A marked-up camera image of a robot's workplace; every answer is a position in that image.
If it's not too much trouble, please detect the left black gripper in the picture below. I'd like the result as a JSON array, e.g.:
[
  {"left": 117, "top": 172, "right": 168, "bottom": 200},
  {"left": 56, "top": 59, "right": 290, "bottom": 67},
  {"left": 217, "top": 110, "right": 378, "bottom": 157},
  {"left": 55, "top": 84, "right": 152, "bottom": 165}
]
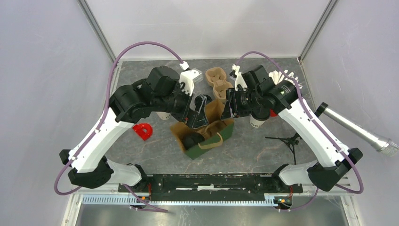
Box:
[{"left": 153, "top": 82, "right": 209, "bottom": 129}]

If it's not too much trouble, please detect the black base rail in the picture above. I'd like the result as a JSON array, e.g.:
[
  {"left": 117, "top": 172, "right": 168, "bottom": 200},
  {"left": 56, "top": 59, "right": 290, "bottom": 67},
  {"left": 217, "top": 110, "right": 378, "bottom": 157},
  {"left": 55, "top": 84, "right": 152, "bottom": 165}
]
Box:
[{"left": 131, "top": 173, "right": 303, "bottom": 202}]

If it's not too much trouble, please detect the stack of black lids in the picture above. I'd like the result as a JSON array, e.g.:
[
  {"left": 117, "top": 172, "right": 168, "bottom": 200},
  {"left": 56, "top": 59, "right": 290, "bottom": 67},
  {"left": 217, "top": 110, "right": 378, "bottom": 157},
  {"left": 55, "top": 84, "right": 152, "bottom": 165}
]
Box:
[{"left": 194, "top": 94, "right": 212, "bottom": 111}]

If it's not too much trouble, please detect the green paper bag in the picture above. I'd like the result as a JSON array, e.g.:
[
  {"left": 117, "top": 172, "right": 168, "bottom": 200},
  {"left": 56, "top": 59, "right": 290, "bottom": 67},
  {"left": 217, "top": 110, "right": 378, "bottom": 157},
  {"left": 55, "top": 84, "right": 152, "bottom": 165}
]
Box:
[{"left": 170, "top": 99, "right": 234, "bottom": 160}]

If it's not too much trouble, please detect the red D-shaped object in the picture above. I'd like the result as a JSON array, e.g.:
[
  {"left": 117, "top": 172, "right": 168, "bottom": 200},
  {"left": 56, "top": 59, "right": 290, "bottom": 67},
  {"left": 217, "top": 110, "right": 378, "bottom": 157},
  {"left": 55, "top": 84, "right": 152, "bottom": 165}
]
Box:
[{"left": 132, "top": 123, "right": 153, "bottom": 141}]

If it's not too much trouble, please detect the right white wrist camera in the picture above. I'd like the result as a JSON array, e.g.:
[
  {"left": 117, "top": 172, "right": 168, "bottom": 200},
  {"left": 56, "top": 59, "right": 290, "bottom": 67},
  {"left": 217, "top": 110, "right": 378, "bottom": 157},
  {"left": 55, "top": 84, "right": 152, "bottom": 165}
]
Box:
[{"left": 229, "top": 64, "right": 247, "bottom": 91}]

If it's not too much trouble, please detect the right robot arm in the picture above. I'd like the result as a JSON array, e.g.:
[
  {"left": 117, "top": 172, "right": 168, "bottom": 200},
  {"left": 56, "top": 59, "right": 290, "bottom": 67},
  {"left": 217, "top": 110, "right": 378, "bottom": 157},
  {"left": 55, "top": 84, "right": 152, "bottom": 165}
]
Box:
[{"left": 222, "top": 65, "right": 363, "bottom": 192}]

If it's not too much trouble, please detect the silver microphone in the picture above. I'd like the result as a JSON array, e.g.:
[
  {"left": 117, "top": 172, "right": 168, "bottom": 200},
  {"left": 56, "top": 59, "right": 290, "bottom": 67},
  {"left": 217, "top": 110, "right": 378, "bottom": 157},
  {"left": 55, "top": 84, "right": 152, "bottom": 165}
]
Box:
[{"left": 315, "top": 102, "right": 399, "bottom": 157}]

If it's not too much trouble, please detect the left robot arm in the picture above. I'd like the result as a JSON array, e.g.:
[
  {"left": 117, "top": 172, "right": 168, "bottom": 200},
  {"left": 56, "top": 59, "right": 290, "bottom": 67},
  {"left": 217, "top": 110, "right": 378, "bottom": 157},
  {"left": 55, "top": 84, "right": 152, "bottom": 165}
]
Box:
[{"left": 60, "top": 66, "right": 210, "bottom": 192}]

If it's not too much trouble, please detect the single white paper cup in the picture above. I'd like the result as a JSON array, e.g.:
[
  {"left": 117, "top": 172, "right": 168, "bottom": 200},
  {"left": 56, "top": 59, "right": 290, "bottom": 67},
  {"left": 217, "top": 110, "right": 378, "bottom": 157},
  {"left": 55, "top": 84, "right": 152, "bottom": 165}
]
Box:
[{"left": 250, "top": 114, "right": 268, "bottom": 128}]

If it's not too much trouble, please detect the stack of white paper cups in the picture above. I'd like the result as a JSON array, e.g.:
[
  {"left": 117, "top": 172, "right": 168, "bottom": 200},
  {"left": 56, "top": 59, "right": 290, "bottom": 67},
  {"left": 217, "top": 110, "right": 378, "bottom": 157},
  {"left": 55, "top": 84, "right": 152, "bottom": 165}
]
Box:
[{"left": 156, "top": 112, "right": 171, "bottom": 120}]

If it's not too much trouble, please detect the stack of cardboard cup carriers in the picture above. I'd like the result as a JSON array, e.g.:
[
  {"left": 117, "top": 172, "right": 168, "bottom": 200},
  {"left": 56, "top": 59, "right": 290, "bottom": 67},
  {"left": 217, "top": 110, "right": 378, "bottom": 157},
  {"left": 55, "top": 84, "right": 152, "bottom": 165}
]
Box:
[{"left": 205, "top": 67, "right": 233, "bottom": 103}]

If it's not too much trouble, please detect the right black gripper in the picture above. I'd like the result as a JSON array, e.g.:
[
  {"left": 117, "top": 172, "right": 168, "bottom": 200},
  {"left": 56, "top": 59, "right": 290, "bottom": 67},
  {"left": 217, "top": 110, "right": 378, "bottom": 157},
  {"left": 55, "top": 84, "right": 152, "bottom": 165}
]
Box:
[{"left": 220, "top": 87, "right": 262, "bottom": 120}]

